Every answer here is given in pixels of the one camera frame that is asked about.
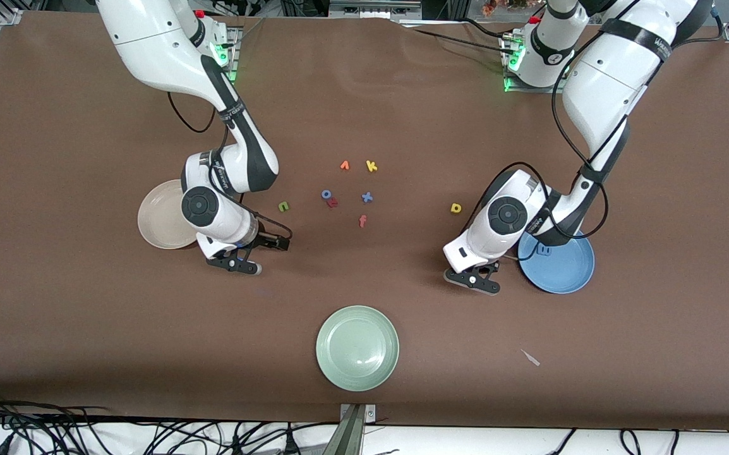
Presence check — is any thin black table cable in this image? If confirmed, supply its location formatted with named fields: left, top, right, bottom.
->
left=412, top=27, right=517, bottom=58

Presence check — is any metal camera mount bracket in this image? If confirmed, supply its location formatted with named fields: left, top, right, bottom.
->
left=322, top=403, right=377, bottom=455

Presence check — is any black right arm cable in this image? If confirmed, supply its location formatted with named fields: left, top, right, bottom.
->
left=167, top=88, right=294, bottom=244

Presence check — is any pale green plate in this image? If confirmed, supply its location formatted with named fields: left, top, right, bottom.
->
left=315, top=305, right=400, bottom=392

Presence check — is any silver metal rack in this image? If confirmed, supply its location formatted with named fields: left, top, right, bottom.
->
left=330, top=0, right=422, bottom=16

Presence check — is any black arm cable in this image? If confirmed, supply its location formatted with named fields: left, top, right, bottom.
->
left=475, top=0, right=713, bottom=261
left=167, top=88, right=294, bottom=244

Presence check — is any black cable tangle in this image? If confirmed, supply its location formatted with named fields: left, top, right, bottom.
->
left=0, top=389, right=321, bottom=455

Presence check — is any orange brown decorative object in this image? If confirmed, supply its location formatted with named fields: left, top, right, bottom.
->
left=481, top=0, right=529, bottom=17

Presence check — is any blue plate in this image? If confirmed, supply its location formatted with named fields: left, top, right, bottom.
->
left=517, top=229, right=595, bottom=294

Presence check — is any beige plate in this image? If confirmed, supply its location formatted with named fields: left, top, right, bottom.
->
left=137, top=179, right=200, bottom=250

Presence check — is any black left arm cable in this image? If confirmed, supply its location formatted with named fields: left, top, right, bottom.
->
left=475, top=0, right=713, bottom=261

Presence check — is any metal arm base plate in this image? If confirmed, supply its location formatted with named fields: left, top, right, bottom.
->
left=502, top=35, right=570, bottom=94
left=216, top=25, right=240, bottom=83

